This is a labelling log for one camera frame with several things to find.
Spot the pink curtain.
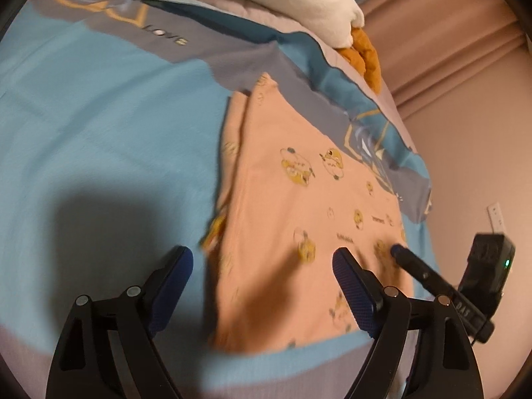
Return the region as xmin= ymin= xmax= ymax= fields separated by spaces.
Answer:
xmin=353 ymin=0 xmax=532 ymax=111

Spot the pink printed long-sleeve shirt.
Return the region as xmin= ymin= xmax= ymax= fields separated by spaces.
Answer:
xmin=201 ymin=72 xmax=416 ymax=352

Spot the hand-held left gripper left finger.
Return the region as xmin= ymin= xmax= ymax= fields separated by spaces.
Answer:
xmin=45 ymin=246 xmax=194 ymax=399

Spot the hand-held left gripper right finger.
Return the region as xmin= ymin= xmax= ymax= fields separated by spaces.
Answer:
xmin=332 ymin=247 xmax=485 ymax=399

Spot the bed with lilac sheet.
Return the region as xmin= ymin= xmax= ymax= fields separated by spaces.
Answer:
xmin=179 ymin=0 xmax=420 ymax=154

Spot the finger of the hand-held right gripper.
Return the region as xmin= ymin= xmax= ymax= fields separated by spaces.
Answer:
xmin=390 ymin=244 xmax=457 ymax=299

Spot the blue grey printed blanket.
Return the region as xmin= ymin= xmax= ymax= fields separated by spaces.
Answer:
xmin=0 ymin=0 xmax=435 ymax=399

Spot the white wall socket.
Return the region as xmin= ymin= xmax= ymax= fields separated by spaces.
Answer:
xmin=486 ymin=202 xmax=506 ymax=234

